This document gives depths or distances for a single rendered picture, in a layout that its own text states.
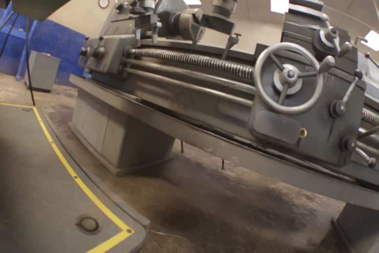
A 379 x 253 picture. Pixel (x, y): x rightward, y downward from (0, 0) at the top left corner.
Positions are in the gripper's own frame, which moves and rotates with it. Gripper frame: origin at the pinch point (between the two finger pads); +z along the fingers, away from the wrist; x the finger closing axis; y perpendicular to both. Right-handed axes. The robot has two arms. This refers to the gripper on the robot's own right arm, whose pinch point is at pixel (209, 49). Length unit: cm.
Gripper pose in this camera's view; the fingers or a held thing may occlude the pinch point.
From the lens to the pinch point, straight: 64.8
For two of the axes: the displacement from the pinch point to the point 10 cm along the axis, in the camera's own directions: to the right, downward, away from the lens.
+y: -3.8, 3.4, -8.6
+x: 8.8, 4.3, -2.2
